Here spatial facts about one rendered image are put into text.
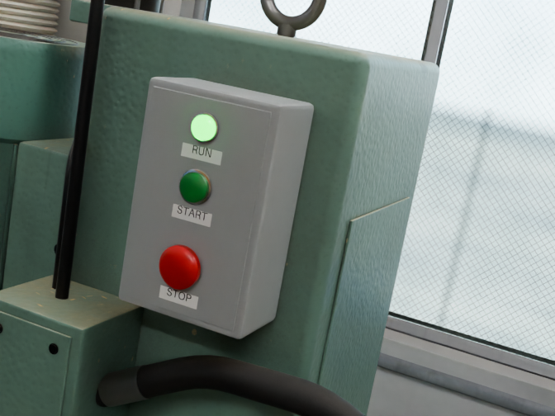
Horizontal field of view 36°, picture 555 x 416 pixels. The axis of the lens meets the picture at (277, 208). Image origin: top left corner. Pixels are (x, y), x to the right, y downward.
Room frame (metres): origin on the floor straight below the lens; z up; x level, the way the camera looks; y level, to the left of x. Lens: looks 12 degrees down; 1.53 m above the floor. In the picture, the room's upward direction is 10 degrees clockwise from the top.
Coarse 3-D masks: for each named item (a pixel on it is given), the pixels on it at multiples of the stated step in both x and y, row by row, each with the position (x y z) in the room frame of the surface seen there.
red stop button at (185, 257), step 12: (168, 252) 0.55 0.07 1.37; (180, 252) 0.55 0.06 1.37; (192, 252) 0.55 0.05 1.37; (168, 264) 0.55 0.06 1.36; (180, 264) 0.54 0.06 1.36; (192, 264) 0.54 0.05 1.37; (168, 276) 0.55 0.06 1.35; (180, 276) 0.54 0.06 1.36; (192, 276) 0.54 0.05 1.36; (180, 288) 0.55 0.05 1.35
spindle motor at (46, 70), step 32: (0, 32) 0.80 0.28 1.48; (32, 32) 0.90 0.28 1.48; (0, 64) 0.75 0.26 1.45; (32, 64) 0.76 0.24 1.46; (64, 64) 0.79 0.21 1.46; (0, 96) 0.75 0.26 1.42; (32, 96) 0.76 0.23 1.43; (64, 96) 0.79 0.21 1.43; (0, 128) 0.75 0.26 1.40; (32, 128) 0.77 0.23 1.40; (64, 128) 0.79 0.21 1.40; (0, 160) 0.76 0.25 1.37; (0, 192) 0.76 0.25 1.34; (0, 224) 0.76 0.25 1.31; (0, 256) 0.76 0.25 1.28; (0, 288) 0.76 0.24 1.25
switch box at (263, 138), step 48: (192, 96) 0.56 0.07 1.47; (240, 96) 0.55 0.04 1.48; (144, 144) 0.57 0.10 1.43; (240, 144) 0.55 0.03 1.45; (288, 144) 0.56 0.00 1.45; (144, 192) 0.57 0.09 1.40; (240, 192) 0.54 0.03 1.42; (288, 192) 0.57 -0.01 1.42; (144, 240) 0.57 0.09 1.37; (192, 240) 0.55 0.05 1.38; (240, 240) 0.54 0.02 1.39; (288, 240) 0.59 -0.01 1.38; (144, 288) 0.57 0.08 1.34; (192, 288) 0.55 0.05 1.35; (240, 288) 0.54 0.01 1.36; (240, 336) 0.54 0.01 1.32
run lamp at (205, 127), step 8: (192, 120) 0.56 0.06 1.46; (200, 120) 0.55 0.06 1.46; (208, 120) 0.55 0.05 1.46; (216, 120) 0.55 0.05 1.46; (192, 128) 0.55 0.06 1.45; (200, 128) 0.55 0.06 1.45; (208, 128) 0.55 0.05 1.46; (216, 128) 0.55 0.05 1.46; (200, 136) 0.55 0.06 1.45; (208, 136) 0.55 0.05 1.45; (216, 136) 0.55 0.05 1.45
